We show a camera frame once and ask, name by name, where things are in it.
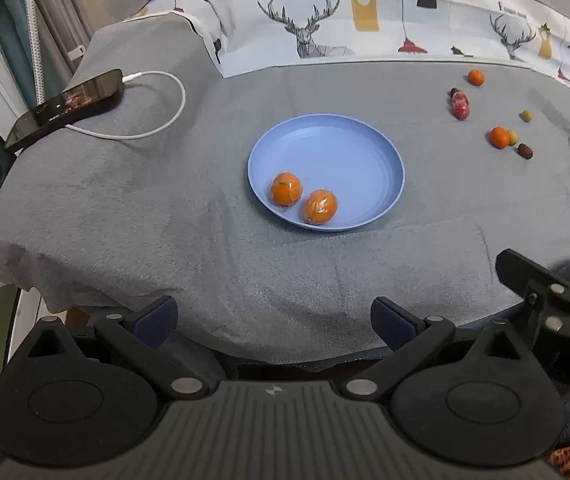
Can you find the grey deer-print bed sheet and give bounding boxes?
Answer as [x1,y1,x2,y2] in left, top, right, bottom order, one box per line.
[0,0,570,367]

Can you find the blue plastic plate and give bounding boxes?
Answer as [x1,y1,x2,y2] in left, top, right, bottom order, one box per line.
[247,114,406,232]

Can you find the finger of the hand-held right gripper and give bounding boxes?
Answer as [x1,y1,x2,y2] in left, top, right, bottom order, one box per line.
[496,247,570,322]

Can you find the black smartphone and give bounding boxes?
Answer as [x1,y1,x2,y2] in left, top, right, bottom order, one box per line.
[4,68,125,152]

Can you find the plastic-wrapped orange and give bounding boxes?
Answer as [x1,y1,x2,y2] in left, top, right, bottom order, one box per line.
[303,188,340,226]
[270,171,304,208]

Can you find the white charging cable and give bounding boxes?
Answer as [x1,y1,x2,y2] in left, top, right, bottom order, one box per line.
[65,70,186,140]

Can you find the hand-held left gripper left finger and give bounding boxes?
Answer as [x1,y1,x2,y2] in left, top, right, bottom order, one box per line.
[28,296,216,402]

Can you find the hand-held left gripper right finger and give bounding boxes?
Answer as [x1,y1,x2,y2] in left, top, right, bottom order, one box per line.
[339,296,534,402]

